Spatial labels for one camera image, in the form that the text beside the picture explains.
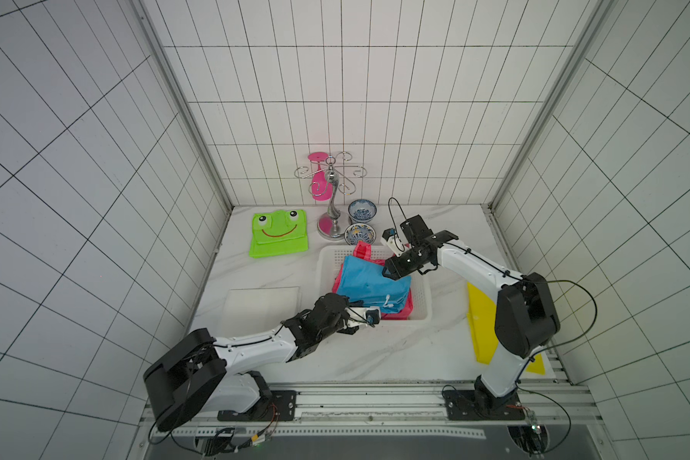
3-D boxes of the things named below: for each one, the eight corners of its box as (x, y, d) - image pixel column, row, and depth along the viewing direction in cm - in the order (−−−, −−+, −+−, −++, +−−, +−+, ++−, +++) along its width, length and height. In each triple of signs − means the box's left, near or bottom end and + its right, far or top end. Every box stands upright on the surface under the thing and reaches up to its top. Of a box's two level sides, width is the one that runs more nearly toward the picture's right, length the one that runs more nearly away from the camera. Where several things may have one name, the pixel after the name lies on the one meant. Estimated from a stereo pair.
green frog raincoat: (250, 258, 105) (249, 255, 103) (254, 217, 119) (252, 213, 117) (309, 251, 107) (309, 247, 106) (306, 211, 121) (305, 207, 119)
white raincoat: (218, 336, 88) (212, 331, 84) (232, 290, 98) (227, 283, 94) (297, 336, 88) (294, 331, 84) (302, 290, 98) (300, 283, 94)
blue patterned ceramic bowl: (348, 222, 114) (348, 218, 112) (348, 204, 121) (348, 199, 119) (377, 222, 114) (377, 218, 112) (375, 204, 121) (376, 199, 119)
